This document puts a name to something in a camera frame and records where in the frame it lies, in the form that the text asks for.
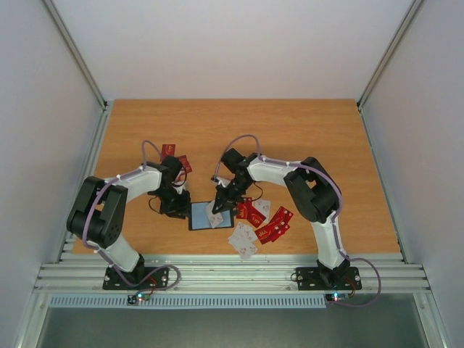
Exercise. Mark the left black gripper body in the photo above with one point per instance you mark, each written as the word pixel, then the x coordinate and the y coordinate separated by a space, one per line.
pixel 172 203

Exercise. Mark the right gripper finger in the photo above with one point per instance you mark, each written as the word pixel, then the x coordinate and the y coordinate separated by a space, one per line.
pixel 214 208
pixel 223 206

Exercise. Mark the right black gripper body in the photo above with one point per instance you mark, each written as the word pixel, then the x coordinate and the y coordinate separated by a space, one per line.
pixel 228 193

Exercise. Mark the black leather card holder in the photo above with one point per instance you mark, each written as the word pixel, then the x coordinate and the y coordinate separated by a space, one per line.
pixel 202 218

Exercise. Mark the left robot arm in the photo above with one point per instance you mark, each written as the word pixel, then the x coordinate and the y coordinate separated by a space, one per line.
pixel 98 212

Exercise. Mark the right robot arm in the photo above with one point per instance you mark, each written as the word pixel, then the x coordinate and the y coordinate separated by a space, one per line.
pixel 315 195

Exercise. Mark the red card centre pile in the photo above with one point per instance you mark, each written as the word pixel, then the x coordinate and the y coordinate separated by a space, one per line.
pixel 247 211

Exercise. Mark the white card upper pile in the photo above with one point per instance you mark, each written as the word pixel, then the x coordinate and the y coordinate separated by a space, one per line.
pixel 262 206

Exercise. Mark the red card left cluster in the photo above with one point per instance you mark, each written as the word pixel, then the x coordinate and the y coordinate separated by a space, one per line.
pixel 186 166

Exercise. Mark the red VIP card column lower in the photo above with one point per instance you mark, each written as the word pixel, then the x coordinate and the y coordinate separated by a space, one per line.
pixel 271 232

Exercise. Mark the red card column upper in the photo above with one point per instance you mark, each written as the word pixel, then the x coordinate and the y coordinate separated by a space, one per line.
pixel 281 218

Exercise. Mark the red card far left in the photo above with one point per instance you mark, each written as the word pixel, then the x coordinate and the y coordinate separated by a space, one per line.
pixel 167 150

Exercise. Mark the left controller board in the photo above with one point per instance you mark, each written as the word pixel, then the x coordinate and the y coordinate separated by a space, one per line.
pixel 138 298

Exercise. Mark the controller board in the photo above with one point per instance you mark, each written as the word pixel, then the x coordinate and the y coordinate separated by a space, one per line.
pixel 138 298
pixel 337 297

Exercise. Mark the right controller board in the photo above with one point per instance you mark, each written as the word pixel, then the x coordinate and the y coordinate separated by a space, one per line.
pixel 337 297

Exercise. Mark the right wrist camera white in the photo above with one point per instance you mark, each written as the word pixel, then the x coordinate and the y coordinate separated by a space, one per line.
pixel 219 181

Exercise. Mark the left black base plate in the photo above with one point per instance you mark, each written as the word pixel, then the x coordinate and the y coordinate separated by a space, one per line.
pixel 159 277

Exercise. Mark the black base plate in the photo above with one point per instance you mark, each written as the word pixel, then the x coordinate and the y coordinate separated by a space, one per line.
pixel 314 278
pixel 159 277

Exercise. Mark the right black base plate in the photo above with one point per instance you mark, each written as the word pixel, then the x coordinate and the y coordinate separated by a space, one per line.
pixel 314 278

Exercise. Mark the grey slotted cable duct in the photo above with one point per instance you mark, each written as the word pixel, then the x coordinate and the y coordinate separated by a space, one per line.
pixel 189 301

